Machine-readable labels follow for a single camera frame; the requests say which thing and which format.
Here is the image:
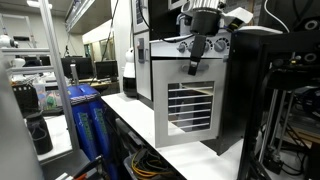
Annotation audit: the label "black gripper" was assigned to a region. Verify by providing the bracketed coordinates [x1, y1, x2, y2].
[187, 7, 224, 77]

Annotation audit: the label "grey cabinet door handle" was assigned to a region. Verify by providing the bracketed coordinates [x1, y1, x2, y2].
[180, 62, 211, 73]

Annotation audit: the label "grey stove knob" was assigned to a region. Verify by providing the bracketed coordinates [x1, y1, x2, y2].
[213, 37, 231, 53]
[203, 39, 215, 53]
[187, 41, 196, 54]
[176, 42, 188, 54]

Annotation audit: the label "grey water dispenser panel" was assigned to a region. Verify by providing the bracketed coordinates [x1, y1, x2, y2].
[137, 37, 146, 64]

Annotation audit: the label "white toy microwave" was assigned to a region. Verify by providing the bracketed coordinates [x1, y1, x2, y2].
[168, 0, 188, 11]

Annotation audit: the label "white freezer door dark window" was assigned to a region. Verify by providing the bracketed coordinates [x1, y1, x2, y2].
[131, 0, 150, 34]

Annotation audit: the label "white and black cylindrical device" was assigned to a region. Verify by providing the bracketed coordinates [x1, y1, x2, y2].
[122, 47, 138, 98]

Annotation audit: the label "black computer monitor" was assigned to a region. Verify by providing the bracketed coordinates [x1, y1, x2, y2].
[95, 59, 120, 82]
[60, 56, 95, 81]

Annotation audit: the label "blue box green lettering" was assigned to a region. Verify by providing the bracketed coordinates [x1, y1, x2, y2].
[78, 83, 118, 180]
[67, 87, 98, 162]

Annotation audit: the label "overhead shelf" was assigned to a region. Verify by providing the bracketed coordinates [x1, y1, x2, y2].
[64, 0, 114, 35]

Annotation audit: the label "clear container green items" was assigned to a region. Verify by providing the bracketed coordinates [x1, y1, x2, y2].
[33, 81, 63, 112]

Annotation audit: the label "black orange-tipped tool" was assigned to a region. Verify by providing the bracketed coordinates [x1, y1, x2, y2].
[54, 154, 105, 180]

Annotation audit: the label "ceiling light panel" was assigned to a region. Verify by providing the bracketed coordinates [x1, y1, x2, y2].
[26, 0, 54, 10]

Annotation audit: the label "black fabric pouch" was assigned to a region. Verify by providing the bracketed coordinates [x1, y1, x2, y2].
[25, 110, 54, 156]

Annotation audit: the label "black crate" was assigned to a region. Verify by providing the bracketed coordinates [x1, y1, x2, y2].
[11, 83, 42, 118]

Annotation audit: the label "white round device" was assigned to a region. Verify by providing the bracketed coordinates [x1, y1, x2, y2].
[0, 34, 20, 49]

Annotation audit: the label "black metal frame rack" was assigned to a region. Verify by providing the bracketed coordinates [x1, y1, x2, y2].
[229, 31, 320, 180]

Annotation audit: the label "white cable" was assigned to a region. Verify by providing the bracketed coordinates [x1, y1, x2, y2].
[263, 0, 292, 34]

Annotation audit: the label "yellow cable bundle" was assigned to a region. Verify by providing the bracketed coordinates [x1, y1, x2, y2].
[130, 149, 178, 180]

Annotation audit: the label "grey aluminium post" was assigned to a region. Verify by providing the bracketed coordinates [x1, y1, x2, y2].
[37, 0, 81, 152]

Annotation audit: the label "horizontal aluminium rail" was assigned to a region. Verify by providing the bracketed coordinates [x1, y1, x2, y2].
[6, 65, 56, 75]
[0, 47, 52, 57]

